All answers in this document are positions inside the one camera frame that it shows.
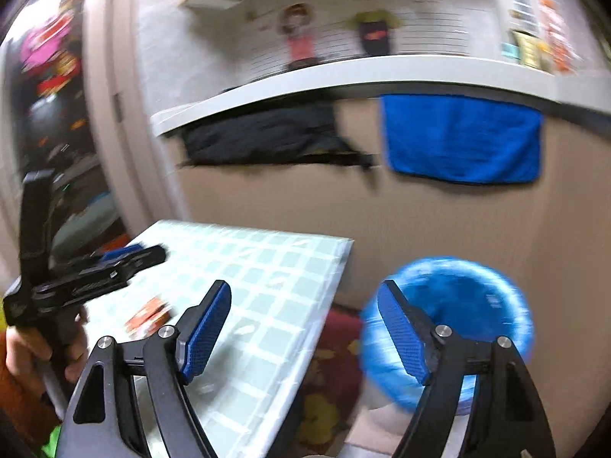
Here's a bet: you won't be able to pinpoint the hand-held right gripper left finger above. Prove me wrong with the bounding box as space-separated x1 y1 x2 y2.
55 281 233 458

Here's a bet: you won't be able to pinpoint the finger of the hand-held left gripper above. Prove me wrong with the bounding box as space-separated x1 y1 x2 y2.
71 244 168 299
100 243 146 263

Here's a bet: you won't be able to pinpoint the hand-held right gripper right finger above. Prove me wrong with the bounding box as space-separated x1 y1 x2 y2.
377 279 557 458

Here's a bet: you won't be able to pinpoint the bin with blue bag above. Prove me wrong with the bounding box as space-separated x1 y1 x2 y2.
359 256 534 413

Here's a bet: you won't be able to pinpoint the person's left forearm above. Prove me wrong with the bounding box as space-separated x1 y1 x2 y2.
0 363 60 444

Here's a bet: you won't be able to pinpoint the person's left hand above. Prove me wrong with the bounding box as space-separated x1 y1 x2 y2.
6 306 89 385

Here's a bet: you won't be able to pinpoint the small orange packet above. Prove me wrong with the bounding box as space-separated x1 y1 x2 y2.
125 297 171 335

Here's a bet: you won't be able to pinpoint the red flowered floor mat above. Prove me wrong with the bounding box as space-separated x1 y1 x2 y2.
296 308 383 447

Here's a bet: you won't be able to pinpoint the dark glass door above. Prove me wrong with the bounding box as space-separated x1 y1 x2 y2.
0 0 129 268

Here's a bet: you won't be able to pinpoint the beige cabinet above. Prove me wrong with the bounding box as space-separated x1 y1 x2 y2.
176 95 611 325

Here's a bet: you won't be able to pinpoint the black cloth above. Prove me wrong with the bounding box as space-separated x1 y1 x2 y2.
180 100 378 170

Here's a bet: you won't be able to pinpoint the group of colourful window stickers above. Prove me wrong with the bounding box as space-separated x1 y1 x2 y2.
19 0 91 101

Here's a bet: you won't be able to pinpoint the blue towel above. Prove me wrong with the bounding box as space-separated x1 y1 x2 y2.
379 94 545 186

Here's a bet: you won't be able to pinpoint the white counter ledge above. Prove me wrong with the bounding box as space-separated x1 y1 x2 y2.
150 55 611 137

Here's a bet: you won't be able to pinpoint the grey cable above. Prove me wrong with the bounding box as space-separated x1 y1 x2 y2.
36 358 68 421

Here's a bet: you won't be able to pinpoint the wall poster with figures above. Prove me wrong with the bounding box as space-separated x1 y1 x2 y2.
243 0 497 74

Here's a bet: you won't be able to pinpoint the colourful wall cards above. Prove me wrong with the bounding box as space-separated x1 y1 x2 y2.
501 0 583 74

